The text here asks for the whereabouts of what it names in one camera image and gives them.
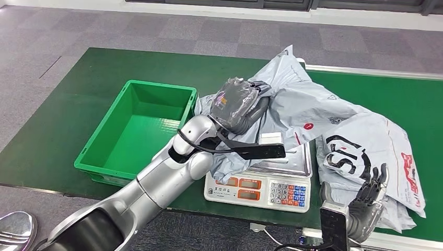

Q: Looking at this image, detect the conveyor control circuit board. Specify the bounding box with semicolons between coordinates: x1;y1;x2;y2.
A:
299;235;322;251

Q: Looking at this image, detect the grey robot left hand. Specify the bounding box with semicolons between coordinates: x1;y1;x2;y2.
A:
209;77;273;136

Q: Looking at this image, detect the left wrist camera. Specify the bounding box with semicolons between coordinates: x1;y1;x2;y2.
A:
216;131;287;161

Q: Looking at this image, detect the white electronic scale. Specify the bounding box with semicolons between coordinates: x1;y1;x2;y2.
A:
203;142;313;214

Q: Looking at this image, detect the green conveyor belt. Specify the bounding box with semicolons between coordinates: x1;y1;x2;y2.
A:
304;69;443;243

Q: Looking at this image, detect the plain grey parcel bag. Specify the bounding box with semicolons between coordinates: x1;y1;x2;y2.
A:
193;45;372;184

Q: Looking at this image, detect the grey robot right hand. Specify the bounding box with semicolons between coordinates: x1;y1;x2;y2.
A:
319;163;388;244

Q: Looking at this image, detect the crumpled grey parcel bag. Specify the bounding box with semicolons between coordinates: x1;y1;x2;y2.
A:
317;173;417;233

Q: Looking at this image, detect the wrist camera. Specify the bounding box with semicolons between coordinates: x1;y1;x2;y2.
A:
320;203;349;251
216;131;287;161

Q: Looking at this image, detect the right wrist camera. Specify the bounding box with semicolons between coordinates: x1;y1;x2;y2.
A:
320;203;349;251

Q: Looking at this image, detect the white power cable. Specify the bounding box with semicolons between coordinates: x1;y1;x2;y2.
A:
263;229;300;251

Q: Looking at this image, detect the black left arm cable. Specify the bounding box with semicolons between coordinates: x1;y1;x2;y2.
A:
177;129;243;154

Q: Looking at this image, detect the grey parcel black logo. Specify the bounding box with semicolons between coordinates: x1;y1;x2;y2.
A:
316;112;426;219

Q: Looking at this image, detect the shiny chrome robot part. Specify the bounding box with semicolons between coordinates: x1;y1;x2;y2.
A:
0;211;38;251

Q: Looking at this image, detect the green plastic crate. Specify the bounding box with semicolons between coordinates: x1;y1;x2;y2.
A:
73;79;198;188

